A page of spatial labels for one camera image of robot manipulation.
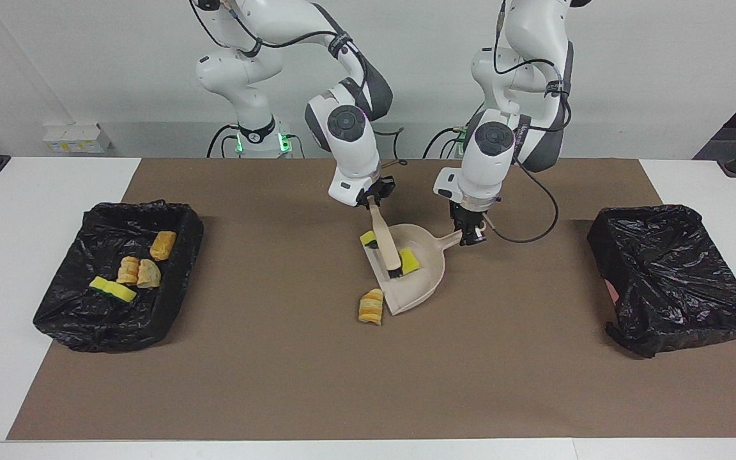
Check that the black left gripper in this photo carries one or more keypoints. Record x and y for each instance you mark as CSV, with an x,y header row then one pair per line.
x,y
470,215

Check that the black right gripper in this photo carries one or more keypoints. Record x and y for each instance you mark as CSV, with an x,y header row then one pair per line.
x,y
377,190

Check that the beige brush black bristles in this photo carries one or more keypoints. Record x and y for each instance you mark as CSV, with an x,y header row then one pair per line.
x,y
386,239

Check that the small yellow sponge piece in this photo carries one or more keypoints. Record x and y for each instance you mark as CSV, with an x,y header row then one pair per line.
x,y
368,240

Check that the notched yellow sponge piece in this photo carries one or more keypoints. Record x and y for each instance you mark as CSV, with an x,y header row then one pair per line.
x,y
411,260

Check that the beige plastic dustpan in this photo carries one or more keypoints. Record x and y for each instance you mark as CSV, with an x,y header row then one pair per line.
x,y
422,287

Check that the striped croissant bread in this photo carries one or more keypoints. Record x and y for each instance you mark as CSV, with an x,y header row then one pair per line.
x,y
371,308

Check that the brown oval bread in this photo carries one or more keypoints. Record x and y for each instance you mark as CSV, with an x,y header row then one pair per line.
x,y
163,245

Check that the pale torn bread chunk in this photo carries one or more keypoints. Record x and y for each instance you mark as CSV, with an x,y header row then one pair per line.
x,y
149,275

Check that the sliced bread roll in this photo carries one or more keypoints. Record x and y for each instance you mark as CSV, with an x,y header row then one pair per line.
x,y
128,270

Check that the large yellow sponge piece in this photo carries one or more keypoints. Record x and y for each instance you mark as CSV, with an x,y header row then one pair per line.
x,y
115,291

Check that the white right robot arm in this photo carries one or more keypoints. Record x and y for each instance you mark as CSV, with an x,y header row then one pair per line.
x,y
349,140

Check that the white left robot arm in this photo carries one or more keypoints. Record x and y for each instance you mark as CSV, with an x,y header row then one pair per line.
x,y
489,160

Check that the black bag lined pink bin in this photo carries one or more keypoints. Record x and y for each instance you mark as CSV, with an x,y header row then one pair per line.
x,y
668,275

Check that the brown table mat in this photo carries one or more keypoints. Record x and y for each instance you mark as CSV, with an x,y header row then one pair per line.
x,y
214,396

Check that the small white box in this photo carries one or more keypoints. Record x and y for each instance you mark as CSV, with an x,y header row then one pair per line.
x,y
77,137

